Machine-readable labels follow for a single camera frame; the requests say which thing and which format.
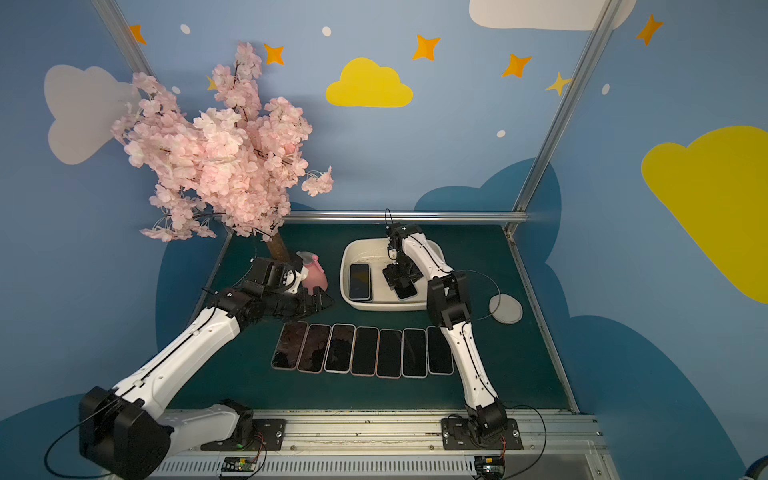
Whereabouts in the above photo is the black phone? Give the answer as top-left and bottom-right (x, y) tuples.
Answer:
(394, 281), (417, 300)
(402, 329), (428, 379)
(348, 263), (372, 302)
(426, 326), (454, 376)

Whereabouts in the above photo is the white plastic storage box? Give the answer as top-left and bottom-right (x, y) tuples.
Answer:
(339, 233), (452, 312)

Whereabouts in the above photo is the pink back phone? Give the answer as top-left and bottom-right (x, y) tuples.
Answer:
(271, 321), (309, 370)

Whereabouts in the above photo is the white case phone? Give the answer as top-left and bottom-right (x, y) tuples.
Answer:
(324, 324), (356, 374)

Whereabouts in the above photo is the pink case phone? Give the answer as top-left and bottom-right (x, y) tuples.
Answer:
(350, 327), (379, 377)
(376, 329), (403, 379)

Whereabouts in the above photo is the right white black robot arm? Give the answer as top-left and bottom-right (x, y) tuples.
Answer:
(383, 223), (508, 442)

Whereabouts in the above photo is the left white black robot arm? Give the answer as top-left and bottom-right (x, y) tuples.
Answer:
(77, 258), (334, 479)

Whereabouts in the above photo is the pink spray bottle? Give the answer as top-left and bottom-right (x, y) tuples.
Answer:
(297, 251), (328, 294)

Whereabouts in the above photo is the grey round disc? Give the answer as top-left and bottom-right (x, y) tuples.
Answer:
(489, 294), (524, 325)

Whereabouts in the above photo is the pink cherry blossom tree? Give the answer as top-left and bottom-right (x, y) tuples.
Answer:
(112, 42), (333, 261)

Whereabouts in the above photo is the left green circuit board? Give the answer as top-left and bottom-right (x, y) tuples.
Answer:
(221, 457), (258, 475)

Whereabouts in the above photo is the green circuit board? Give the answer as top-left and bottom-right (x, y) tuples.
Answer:
(221, 457), (258, 475)
(473, 456), (506, 480)

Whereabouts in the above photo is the right green circuit board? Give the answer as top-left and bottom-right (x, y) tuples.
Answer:
(473, 456), (506, 480)

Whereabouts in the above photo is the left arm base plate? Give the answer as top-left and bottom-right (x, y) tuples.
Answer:
(200, 417), (287, 451)

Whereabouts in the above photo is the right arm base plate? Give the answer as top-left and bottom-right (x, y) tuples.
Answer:
(440, 414), (523, 451)

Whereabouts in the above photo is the aluminium rail base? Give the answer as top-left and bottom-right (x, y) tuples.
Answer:
(145, 408), (619, 479)

